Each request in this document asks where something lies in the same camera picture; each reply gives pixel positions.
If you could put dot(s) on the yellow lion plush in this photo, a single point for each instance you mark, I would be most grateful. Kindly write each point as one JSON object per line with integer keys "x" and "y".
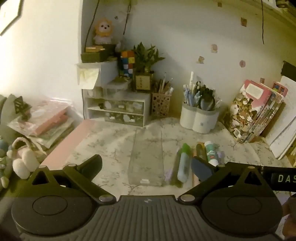
{"x": 103, "y": 29}

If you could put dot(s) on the pink box in plastic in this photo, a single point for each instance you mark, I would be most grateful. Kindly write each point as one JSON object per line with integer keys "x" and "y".
{"x": 46, "y": 106}

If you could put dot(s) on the pale yellow sticky note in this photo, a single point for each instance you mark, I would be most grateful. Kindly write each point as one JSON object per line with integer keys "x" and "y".
{"x": 87, "y": 76}

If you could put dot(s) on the blue haired doll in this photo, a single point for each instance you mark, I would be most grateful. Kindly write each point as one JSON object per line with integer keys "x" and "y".
{"x": 3, "y": 153}

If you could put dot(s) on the clear plastic drawer tray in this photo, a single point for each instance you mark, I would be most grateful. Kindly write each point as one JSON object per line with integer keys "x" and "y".
{"x": 145, "y": 162}

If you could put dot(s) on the white drawer organizer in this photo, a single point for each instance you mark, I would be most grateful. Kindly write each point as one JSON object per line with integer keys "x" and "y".
{"x": 144, "y": 99}

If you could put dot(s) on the brown mesh pen holder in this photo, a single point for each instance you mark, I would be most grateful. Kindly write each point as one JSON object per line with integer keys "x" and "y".
{"x": 160, "y": 105}

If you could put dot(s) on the white pink rabbit plush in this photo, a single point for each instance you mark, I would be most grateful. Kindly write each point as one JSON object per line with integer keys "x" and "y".
{"x": 23, "y": 161}

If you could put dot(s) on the grey hanging ornament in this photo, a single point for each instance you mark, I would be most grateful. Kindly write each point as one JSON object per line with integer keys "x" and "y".
{"x": 120, "y": 46}

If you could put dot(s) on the bunch of pens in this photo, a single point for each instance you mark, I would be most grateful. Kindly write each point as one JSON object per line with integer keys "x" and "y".
{"x": 192, "y": 97}

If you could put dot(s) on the black metal ornament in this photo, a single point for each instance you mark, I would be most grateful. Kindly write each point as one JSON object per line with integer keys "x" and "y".
{"x": 22, "y": 107}

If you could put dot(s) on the pink cover book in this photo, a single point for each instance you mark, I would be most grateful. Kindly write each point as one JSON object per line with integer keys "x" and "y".
{"x": 256, "y": 90}

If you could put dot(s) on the pink desk mat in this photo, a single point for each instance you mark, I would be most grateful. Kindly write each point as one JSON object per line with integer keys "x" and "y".
{"x": 69, "y": 143}

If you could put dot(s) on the white square box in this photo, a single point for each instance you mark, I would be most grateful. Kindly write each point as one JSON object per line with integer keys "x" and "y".
{"x": 108, "y": 71}

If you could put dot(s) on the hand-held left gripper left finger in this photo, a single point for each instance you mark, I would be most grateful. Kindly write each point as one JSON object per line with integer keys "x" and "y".
{"x": 92, "y": 165}

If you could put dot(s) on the square brown wall sticker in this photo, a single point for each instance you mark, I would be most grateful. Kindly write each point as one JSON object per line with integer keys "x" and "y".
{"x": 244, "y": 21}

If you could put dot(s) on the dark green box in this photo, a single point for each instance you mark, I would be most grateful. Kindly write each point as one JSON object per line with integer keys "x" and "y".
{"x": 97, "y": 57}

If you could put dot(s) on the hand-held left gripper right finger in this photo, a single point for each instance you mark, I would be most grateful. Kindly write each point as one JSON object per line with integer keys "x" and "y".
{"x": 201, "y": 168}

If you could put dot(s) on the floral tablecloth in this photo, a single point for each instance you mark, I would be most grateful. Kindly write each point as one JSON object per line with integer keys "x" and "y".
{"x": 111, "y": 143}

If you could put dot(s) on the bundle of pencils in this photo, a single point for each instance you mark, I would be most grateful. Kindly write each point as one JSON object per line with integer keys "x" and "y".
{"x": 161, "y": 85}

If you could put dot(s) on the stack of booklets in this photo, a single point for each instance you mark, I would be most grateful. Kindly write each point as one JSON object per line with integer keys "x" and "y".
{"x": 55, "y": 136}

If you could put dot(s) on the green cap highlighter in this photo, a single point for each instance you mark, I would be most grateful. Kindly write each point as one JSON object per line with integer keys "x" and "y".
{"x": 185, "y": 164}

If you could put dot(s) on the pink highlighter orange cap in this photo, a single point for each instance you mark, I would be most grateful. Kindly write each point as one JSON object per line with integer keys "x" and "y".
{"x": 204, "y": 151}

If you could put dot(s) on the white teal glue stick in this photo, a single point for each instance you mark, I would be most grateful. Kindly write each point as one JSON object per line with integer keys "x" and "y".
{"x": 211, "y": 153}

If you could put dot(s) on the dark picture frame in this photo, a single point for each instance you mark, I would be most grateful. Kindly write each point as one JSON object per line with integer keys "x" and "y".
{"x": 19, "y": 14}

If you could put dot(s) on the flat pink box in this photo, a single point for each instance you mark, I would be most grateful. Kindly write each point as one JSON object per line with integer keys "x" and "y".
{"x": 53, "y": 121}

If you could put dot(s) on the colourful puzzle cube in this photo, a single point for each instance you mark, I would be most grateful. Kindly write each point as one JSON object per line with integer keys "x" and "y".
{"x": 127, "y": 62}

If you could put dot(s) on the potted green plant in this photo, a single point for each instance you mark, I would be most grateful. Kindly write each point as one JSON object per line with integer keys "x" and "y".
{"x": 143, "y": 81}

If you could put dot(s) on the white cloud-shaped pen holder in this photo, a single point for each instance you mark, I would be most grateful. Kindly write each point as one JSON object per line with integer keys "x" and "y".
{"x": 196, "y": 120}

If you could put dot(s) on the clear lidded container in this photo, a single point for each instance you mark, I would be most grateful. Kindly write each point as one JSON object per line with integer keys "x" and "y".
{"x": 118, "y": 87}

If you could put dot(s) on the small gold box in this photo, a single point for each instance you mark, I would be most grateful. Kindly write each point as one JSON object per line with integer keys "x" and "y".
{"x": 93, "y": 48}

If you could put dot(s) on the black flat object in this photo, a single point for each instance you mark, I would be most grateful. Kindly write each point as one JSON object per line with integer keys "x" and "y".
{"x": 289, "y": 68}

